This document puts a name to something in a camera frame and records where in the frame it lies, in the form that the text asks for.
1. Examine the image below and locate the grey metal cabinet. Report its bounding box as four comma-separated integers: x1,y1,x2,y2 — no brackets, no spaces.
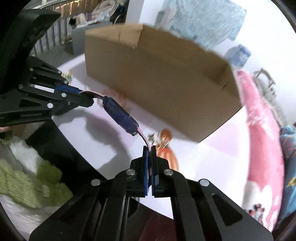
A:
71,22,114,56

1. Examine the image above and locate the green fuzzy sleeve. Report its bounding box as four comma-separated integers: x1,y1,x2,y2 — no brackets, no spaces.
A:
0,135,74,209

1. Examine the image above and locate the pile of clothes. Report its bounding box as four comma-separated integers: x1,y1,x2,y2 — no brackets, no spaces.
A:
69,1,128,28

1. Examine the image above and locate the blue patterned blanket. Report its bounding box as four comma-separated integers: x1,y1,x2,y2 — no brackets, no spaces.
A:
276,126,295,227

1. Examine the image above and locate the brown cardboard box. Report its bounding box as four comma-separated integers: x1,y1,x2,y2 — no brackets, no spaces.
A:
85,24,241,142

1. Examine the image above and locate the blue water jug on dispenser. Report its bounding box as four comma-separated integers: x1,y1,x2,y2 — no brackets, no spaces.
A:
224,44,251,68

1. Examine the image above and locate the teal floral wall cloth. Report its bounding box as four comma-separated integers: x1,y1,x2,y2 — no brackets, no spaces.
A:
154,0,246,49

